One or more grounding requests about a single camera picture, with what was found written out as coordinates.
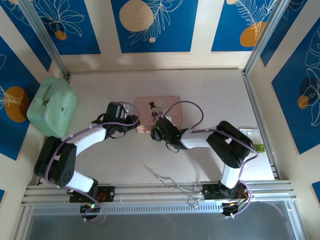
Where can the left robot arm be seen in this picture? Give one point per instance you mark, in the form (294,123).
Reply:
(75,150)

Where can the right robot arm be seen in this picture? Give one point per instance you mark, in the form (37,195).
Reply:
(225,147)

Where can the pink cartoon tin box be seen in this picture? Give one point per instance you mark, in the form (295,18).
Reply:
(170,105)

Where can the metal forceps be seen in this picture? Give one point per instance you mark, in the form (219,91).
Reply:
(172,183)

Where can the mint green zip bag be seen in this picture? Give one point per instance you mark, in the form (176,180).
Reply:
(52,107)

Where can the clear plastic container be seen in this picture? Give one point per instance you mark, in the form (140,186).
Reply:
(250,135)

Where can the small green object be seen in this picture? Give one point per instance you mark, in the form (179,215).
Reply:
(259,148)

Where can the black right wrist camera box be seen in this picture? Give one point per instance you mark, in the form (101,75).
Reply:
(166,127)

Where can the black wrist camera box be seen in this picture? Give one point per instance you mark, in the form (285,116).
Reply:
(166,127)
(115,110)

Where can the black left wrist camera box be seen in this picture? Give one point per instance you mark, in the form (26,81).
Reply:
(115,110)

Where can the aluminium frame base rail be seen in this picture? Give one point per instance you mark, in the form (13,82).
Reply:
(155,195)

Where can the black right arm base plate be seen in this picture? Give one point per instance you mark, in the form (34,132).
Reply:
(212,192)

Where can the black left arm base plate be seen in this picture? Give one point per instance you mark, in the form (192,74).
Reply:
(105,193)

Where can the aluminium frame side rail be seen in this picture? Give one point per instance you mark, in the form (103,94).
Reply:
(260,125)

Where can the aluminium frame post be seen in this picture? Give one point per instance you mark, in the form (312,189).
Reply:
(42,37)
(267,35)

